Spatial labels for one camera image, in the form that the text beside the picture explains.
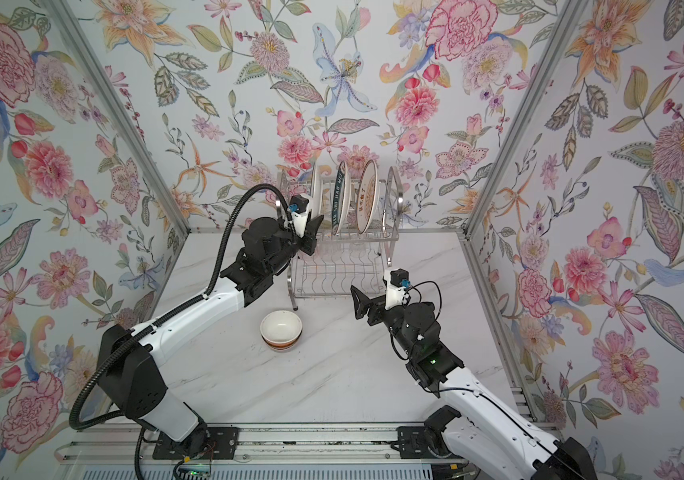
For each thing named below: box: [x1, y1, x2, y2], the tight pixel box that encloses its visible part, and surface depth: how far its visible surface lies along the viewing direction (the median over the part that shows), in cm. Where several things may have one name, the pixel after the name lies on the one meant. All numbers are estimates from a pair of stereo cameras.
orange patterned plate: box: [356, 159, 378, 235], surface depth 88 cm
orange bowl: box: [260, 310, 303, 348], surface depth 88 cm
